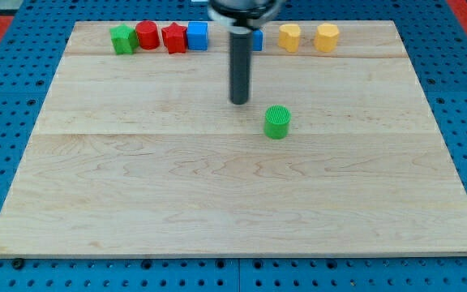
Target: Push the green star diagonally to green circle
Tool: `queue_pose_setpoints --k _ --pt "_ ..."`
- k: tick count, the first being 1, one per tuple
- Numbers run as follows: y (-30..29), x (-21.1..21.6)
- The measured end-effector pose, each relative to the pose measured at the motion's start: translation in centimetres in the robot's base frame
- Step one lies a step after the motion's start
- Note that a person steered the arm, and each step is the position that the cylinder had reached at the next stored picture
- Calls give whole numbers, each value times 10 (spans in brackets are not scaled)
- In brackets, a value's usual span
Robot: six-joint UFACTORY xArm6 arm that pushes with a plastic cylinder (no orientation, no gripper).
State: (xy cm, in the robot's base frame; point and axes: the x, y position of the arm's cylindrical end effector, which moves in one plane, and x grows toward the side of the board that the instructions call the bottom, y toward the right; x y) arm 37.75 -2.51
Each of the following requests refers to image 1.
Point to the yellow hexagon block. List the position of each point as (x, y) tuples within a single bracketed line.
[(326, 37)]

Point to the green star block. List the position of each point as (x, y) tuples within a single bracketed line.
[(124, 39)]

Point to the green cylinder block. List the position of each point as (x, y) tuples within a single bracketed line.
[(276, 123)]

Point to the wooden board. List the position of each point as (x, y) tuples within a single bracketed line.
[(143, 156)]

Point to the yellow heart block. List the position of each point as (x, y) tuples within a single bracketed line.
[(289, 37)]

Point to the blue cube block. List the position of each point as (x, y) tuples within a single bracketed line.
[(197, 35)]

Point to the red cylinder block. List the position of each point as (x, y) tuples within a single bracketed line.
[(147, 34)]

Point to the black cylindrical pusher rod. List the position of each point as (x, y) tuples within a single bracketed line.
[(240, 47)]

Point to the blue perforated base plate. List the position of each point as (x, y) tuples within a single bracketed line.
[(30, 53)]

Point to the red star block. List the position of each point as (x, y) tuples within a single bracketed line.
[(175, 38)]

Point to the blue block behind rod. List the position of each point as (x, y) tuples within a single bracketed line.
[(257, 43)]

